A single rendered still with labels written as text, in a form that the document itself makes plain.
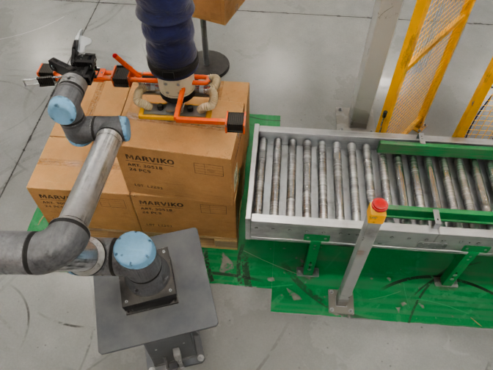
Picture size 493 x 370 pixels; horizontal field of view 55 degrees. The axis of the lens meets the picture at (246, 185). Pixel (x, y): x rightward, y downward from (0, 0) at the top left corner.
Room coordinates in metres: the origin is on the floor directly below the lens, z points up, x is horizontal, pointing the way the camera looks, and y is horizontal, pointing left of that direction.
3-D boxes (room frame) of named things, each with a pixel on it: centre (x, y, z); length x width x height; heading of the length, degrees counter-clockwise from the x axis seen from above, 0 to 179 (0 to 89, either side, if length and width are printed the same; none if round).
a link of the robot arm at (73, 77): (1.26, 0.61, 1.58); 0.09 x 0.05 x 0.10; 86
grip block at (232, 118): (1.41, 0.05, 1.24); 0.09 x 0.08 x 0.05; 176
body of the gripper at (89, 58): (1.34, 0.59, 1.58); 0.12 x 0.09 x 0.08; 176
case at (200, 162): (1.70, 0.34, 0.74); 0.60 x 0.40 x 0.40; 81
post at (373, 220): (1.13, -0.57, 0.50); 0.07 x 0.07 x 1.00; 85
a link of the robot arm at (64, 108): (1.18, 0.61, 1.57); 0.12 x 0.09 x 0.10; 176
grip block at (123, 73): (1.71, 0.57, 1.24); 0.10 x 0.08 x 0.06; 176
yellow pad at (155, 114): (1.60, 0.33, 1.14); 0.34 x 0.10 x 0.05; 86
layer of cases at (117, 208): (2.03, 0.62, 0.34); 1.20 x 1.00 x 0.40; 85
